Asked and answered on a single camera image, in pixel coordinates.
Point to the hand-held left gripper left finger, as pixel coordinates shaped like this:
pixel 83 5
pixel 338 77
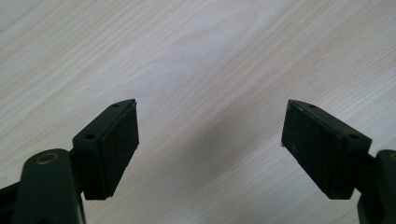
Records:
pixel 106 149

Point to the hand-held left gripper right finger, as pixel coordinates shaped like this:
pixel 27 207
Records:
pixel 320 149

